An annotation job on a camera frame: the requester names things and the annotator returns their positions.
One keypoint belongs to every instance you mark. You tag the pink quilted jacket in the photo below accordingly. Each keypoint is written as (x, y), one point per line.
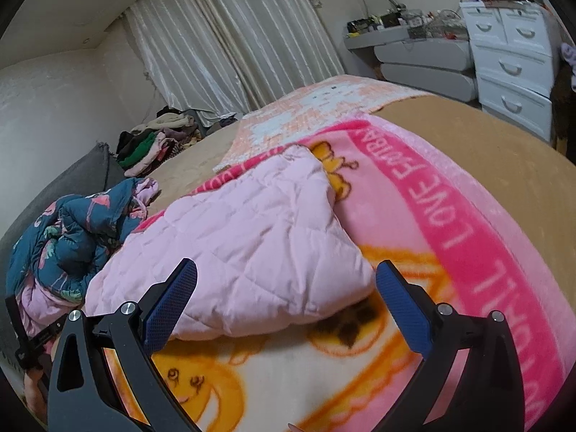
(270, 253)

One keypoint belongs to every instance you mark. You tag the clutter on vanity desk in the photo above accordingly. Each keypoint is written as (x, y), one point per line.
(443, 23)

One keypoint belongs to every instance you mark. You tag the pile of folded clothes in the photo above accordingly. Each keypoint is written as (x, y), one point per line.
(150, 144)

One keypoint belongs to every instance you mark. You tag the tan bed sheet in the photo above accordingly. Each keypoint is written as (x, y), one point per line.
(531, 181)

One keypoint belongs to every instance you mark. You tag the black garment on chair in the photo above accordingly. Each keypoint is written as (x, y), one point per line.
(563, 109)

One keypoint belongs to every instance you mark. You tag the teal floral duvet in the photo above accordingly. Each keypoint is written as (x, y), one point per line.
(59, 254)

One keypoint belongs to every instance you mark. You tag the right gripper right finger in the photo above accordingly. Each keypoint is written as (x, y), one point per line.
(489, 395)

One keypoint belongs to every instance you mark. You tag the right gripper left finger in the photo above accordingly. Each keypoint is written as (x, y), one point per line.
(82, 393)

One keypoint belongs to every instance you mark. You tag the white drawer dresser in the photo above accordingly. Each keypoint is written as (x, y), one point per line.
(515, 48)

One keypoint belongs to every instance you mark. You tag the person's left hand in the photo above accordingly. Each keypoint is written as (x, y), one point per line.
(35, 399)

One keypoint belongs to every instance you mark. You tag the white striped curtain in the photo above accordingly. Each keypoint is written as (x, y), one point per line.
(223, 57)

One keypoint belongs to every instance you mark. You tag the grey upholstered headboard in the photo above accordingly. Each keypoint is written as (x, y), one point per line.
(95, 172)

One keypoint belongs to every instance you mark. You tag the lilac garment on chair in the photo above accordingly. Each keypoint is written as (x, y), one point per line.
(568, 53)

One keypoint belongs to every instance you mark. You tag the pink cartoon fleece blanket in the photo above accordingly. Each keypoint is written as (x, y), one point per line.
(344, 372)

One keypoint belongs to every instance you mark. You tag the peach white patterned blanket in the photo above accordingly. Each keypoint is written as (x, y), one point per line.
(307, 110)

